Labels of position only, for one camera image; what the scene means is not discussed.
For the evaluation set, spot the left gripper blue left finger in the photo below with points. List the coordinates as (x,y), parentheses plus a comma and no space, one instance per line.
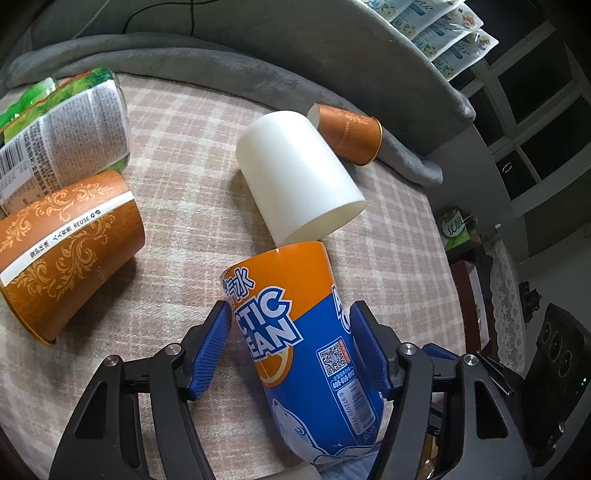
(204,346)

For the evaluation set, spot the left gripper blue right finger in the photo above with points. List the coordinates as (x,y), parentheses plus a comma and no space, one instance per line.
(378,346)

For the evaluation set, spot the blue orange Arctic Ocean cup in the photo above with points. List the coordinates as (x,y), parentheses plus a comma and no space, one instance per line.
(287,307)

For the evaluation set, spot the white paper cup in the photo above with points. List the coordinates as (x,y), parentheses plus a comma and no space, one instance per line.
(300,186)

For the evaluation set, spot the large orange patterned cup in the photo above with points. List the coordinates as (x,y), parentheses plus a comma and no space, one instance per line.
(59,250)

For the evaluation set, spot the small orange paper cup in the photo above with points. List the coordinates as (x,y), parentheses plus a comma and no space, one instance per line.
(352,136)

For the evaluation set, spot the watermelon label clear cup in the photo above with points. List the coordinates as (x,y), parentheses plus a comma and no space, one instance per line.
(79,130)

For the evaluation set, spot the green bottle cup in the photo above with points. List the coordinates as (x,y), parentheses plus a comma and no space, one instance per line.
(29,97)

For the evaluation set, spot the green snack bag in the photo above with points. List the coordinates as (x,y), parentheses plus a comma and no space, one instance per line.
(453,229)

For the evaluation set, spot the black speaker box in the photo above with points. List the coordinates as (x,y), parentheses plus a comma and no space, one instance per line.
(555,382)

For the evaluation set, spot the grey folded blanket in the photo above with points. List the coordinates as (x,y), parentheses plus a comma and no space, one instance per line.
(205,64)

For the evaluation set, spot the grey sofa backrest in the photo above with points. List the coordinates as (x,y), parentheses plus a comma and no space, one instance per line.
(343,46)

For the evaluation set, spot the refill pouch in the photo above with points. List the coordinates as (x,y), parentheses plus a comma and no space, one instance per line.
(464,53)
(388,9)
(422,13)
(447,30)

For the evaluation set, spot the white window frame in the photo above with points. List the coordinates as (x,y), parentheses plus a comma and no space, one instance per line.
(516,134)

